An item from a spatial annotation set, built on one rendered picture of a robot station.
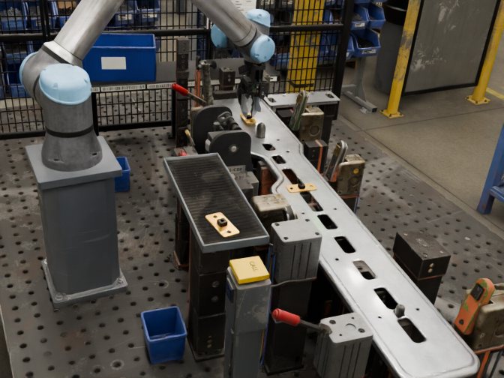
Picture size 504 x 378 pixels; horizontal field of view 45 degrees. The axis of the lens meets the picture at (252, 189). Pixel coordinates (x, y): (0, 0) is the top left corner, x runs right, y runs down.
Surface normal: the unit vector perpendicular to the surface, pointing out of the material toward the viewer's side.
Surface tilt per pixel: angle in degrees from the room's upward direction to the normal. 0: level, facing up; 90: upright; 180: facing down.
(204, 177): 0
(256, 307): 90
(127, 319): 0
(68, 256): 90
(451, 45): 90
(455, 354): 0
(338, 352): 90
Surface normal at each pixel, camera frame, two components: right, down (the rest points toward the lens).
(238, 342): 0.33, 0.51
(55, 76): 0.15, -0.79
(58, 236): -0.33, 0.47
